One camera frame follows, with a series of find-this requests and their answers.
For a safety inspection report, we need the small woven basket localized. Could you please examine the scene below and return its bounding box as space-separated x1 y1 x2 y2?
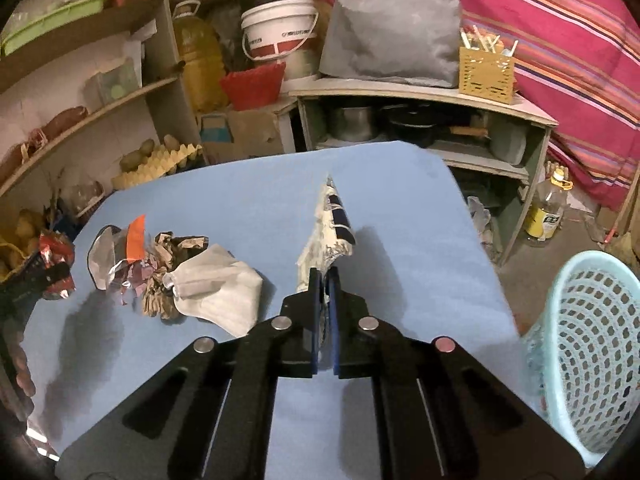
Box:
62 180 106 218

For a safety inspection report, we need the red foil wrapper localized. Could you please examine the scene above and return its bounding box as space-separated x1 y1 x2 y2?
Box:
37 230 77 301

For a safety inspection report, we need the red striped cloth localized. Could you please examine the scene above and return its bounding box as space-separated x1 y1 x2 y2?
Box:
307 0 640 211

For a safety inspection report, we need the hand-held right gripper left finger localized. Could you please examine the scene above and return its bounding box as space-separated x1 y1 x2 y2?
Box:
102 267 323 480

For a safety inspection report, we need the yellow egg tray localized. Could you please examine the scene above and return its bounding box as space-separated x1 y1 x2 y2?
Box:
111 144 203 191

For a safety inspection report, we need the white plastic bucket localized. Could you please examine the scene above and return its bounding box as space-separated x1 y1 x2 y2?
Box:
240 0 321 63

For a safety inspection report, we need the yellow utensil holder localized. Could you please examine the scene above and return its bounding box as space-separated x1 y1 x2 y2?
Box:
458 25 518 106

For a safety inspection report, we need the small steel pot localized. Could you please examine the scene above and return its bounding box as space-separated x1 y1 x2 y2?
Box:
327 105 378 142

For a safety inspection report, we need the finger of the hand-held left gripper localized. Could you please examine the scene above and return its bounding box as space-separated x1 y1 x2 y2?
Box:
17 259 73 293

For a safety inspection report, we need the low wooden cabinet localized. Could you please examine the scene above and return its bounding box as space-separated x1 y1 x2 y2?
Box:
287 77 560 266

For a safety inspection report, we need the green plastic tray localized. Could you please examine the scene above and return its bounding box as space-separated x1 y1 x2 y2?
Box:
0 0 108 58

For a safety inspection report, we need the white face mask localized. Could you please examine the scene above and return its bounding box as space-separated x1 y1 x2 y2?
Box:
167 244 264 338

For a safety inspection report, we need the silver and orange foil wrapper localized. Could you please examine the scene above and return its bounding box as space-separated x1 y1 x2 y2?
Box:
86 215 151 306

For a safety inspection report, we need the person's left hand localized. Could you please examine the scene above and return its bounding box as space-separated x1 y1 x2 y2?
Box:
0 322 38 421

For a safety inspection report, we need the large potato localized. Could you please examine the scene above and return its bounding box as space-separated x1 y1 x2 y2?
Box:
120 139 156 172

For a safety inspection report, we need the cardboard box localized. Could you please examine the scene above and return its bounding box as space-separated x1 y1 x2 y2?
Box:
197 107 283 163

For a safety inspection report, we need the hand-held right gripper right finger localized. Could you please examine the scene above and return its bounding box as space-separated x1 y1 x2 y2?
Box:
327 266 586 480

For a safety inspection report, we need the white plastic container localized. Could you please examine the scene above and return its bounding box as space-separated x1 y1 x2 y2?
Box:
490 120 530 166

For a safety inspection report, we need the clear plastic box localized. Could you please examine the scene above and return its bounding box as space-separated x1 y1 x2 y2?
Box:
95 60 141 103

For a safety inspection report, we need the light blue plastic basket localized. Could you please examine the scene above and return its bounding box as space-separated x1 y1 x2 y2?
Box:
520 250 640 468

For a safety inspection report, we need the yellow bag of potatoes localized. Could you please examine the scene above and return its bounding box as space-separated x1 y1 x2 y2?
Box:
0 205 46 281

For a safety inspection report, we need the yellow oil jug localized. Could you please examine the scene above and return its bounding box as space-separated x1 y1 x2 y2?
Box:
170 0 228 113

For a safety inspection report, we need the wooden shelf unit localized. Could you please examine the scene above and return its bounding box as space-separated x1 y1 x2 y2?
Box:
0 0 211 201

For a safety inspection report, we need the red plastic basket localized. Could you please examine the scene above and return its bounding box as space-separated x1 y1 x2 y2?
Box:
218 60 287 111

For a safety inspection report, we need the brown paper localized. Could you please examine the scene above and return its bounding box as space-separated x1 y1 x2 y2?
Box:
140 232 208 318

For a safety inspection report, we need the oil bottle with yellow label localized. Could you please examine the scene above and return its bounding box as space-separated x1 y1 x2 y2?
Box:
524 169 573 248

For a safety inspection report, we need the black pan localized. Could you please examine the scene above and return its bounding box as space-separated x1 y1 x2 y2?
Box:
382 102 451 148

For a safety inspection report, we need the crumpled white cloth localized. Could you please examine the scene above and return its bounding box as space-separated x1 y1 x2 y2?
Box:
467 195 503 261

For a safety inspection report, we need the white and blue snack wrapper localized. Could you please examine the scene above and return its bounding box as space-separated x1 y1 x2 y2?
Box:
296 175 358 293

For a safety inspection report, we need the grey fabric cover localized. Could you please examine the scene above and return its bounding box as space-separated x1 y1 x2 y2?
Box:
318 0 463 88

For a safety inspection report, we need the blue tablecloth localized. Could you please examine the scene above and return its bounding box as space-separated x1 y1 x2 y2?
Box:
22 140 586 480

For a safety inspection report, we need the red net bag of sweet potatoes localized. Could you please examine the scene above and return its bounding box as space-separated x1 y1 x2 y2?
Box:
0 105 91 171

